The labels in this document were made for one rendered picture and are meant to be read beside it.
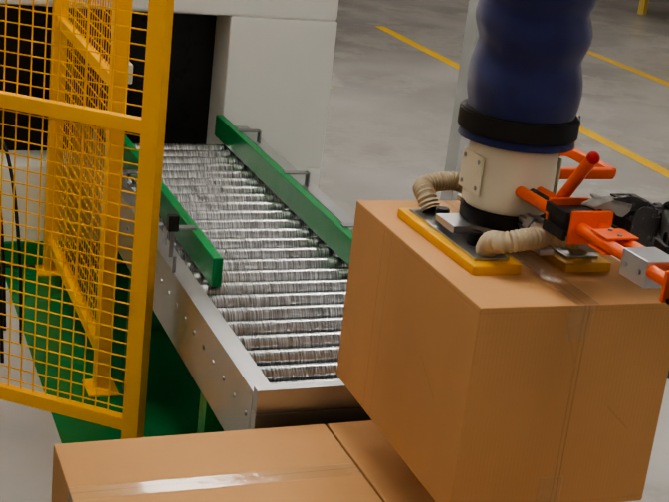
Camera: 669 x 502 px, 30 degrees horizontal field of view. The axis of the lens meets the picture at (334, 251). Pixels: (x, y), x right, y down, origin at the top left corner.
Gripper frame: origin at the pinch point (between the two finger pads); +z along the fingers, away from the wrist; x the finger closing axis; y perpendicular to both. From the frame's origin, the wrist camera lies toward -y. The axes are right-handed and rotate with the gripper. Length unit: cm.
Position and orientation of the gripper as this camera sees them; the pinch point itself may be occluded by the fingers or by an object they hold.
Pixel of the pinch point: (586, 225)
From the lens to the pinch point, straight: 218.3
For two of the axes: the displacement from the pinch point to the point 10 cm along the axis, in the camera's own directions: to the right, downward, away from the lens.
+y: -3.5, -3.5, 8.7
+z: -9.3, 0.1, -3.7
